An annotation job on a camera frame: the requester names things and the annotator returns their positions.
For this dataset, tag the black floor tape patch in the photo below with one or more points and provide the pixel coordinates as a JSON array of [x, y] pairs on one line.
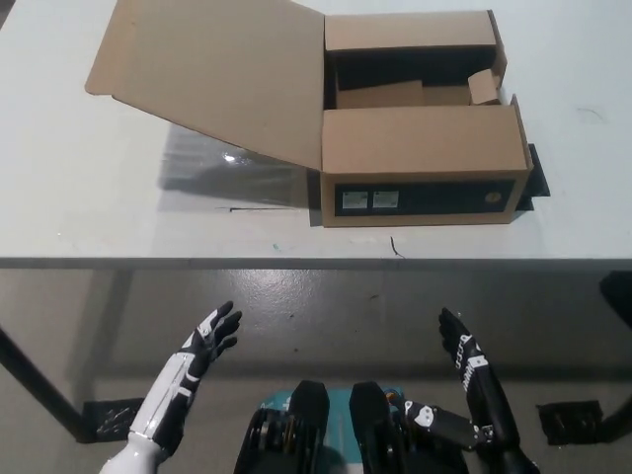
[[113, 417], [570, 422]]

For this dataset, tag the brown cardboard box with lid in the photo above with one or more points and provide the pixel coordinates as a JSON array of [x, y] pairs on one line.
[[419, 143]]

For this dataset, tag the transparent plastic sleeve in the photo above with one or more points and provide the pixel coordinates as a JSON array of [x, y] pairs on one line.
[[232, 173]]

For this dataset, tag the black table leg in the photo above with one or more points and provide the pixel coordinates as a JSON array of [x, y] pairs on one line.
[[619, 345]]

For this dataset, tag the white and black left hand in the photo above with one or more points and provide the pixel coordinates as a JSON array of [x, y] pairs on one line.
[[170, 390]]

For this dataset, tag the black right hand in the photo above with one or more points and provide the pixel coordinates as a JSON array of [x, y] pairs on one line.
[[486, 395]]

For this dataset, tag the dark tape patch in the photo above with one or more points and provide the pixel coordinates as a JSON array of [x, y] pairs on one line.
[[315, 202], [535, 178]]

